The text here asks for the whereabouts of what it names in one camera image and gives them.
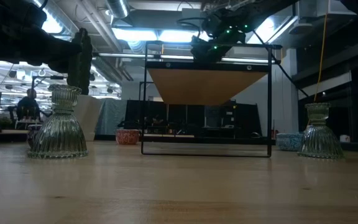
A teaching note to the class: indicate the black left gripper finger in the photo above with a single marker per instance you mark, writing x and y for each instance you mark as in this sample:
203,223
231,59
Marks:
61,56
61,46

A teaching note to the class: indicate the ribbed glass candle stick holder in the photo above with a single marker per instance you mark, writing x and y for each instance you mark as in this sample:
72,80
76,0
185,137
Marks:
57,133
319,140

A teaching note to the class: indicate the purple patterned round tin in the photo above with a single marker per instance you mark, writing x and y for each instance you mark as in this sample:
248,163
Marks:
31,132

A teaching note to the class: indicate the red patterned round tin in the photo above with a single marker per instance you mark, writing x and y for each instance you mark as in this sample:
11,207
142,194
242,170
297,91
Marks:
127,137

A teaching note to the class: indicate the blue patterned round tin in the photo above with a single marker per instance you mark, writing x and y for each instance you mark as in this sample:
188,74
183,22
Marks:
287,142

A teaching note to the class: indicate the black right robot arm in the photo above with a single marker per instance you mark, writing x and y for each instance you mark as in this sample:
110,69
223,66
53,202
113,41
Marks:
228,21

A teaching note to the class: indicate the green cactus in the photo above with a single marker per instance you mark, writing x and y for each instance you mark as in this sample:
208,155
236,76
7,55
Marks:
85,77

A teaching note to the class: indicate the long ceiling light tube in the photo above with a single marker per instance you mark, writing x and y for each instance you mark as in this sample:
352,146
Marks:
120,55

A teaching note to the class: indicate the person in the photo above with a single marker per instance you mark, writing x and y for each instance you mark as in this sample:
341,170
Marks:
28,107

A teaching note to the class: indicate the white hexagonal plant pot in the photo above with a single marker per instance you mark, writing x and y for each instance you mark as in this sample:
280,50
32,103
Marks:
92,115

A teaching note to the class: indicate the grey fabric cover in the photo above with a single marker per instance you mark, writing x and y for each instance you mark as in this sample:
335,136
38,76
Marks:
112,115

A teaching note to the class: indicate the small green plant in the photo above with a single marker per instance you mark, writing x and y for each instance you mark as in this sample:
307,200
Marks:
4,121

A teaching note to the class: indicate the red fire extinguisher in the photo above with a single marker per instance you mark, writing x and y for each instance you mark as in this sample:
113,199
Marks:
275,133

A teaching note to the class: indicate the white cup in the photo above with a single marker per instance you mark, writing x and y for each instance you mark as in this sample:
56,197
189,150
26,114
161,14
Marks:
344,138

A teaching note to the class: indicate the wooden shelf riser black frame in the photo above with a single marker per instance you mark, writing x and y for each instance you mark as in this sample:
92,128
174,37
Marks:
207,87

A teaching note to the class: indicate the silver ventilation duct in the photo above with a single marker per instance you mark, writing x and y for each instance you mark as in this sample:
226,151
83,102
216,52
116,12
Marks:
117,7

